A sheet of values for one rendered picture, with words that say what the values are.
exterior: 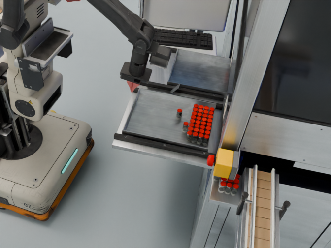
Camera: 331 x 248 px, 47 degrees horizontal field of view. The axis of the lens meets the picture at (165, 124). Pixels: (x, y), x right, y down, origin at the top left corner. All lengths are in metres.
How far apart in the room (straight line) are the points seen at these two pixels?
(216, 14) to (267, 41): 1.18
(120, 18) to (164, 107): 0.57
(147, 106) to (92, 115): 1.23
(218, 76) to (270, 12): 0.86
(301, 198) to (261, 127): 0.41
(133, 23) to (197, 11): 1.06
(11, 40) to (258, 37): 0.81
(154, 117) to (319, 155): 0.66
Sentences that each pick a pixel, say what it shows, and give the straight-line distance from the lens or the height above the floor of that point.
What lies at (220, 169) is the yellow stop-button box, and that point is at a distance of 1.30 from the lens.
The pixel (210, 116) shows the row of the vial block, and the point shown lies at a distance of 1.56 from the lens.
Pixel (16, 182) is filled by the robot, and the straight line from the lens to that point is 2.19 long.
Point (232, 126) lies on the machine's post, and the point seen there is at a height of 1.12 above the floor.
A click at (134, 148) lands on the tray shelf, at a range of 1.48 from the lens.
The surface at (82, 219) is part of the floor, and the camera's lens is 2.33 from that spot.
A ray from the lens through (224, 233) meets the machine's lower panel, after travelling 1.85.
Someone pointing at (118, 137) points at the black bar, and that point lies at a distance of 1.49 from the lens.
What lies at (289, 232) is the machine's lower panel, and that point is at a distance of 1.78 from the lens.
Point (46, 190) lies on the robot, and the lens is 2.14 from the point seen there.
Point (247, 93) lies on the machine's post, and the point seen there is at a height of 1.27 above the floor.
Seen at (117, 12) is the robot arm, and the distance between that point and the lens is 1.18.
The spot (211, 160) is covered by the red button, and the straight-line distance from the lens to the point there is 1.31.
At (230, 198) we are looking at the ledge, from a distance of 1.39.
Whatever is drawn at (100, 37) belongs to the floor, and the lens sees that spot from 3.59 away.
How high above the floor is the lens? 2.02
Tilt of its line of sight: 47 degrees down
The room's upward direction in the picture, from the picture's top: 7 degrees clockwise
